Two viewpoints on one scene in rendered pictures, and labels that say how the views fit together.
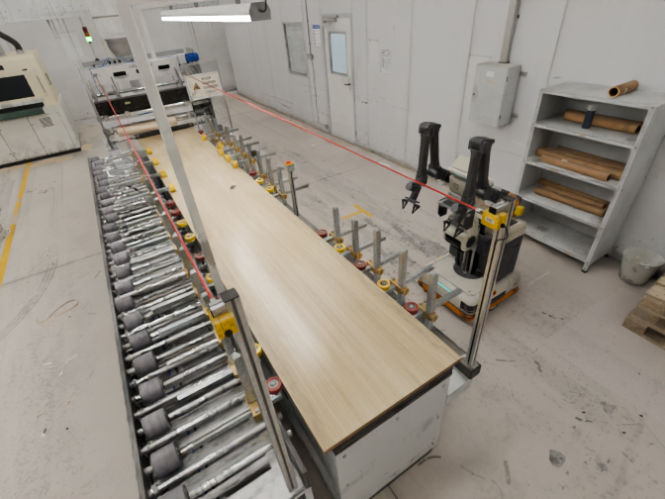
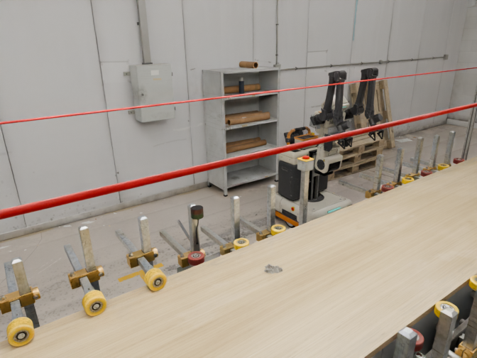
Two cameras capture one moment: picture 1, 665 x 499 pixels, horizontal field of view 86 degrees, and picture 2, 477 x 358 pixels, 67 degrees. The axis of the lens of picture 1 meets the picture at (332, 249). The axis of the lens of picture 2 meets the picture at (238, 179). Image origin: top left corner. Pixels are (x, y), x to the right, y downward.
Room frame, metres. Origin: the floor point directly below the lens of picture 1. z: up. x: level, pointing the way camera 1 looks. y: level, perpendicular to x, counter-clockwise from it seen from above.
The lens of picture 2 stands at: (3.58, 2.30, 1.87)
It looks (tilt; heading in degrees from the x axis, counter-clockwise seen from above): 21 degrees down; 265
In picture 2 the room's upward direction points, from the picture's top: 1 degrees counter-clockwise
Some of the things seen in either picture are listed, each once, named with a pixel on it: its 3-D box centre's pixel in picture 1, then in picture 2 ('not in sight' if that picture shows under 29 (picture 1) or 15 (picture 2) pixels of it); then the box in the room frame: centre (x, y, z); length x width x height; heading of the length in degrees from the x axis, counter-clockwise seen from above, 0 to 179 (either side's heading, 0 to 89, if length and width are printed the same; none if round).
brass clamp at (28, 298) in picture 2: not in sight; (20, 298); (4.33, 1.06, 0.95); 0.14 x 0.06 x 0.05; 29
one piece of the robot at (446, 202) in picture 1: (456, 209); (336, 138); (2.32, -0.96, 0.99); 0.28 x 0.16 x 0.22; 29
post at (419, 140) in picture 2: (377, 259); (416, 166); (1.91, -0.29, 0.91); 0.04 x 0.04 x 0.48; 29
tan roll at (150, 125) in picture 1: (162, 123); not in sight; (5.45, 2.30, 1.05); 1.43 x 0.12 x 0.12; 119
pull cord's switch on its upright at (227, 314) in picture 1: (262, 418); not in sight; (0.66, 0.28, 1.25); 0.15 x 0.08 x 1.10; 29
